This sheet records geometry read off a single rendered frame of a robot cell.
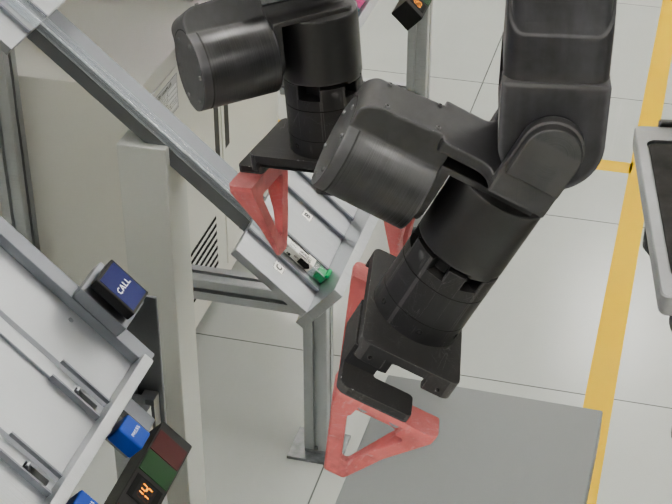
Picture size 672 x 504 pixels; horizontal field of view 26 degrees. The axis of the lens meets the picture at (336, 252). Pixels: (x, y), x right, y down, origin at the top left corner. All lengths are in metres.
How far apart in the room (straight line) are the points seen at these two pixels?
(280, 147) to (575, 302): 1.83
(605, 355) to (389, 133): 1.93
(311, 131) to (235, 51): 0.09
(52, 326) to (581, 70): 0.77
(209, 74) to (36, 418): 0.48
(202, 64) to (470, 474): 0.67
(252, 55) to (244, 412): 1.60
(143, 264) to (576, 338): 1.21
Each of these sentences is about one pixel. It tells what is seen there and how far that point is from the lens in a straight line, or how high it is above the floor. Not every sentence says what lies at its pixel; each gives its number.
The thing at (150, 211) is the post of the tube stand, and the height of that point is 0.73.
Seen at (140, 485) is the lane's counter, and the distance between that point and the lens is 1.40.
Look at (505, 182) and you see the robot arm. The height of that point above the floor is 1.20.
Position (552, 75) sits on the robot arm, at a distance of 0.77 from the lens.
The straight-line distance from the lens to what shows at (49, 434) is 1.35.
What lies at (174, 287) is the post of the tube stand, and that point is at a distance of 1.74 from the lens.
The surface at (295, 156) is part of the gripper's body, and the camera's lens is 1.05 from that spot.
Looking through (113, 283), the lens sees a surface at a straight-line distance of 1.43.
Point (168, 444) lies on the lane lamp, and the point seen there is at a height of 0.66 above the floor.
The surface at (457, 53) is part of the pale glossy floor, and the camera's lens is 3.83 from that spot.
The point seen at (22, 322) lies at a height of 0.80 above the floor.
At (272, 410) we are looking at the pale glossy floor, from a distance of 2.55.
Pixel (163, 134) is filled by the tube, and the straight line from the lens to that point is 1.53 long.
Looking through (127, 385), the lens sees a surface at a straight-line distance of 1.41.
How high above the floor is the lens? 1.58
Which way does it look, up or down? 32 degrees down
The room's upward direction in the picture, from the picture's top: straight up
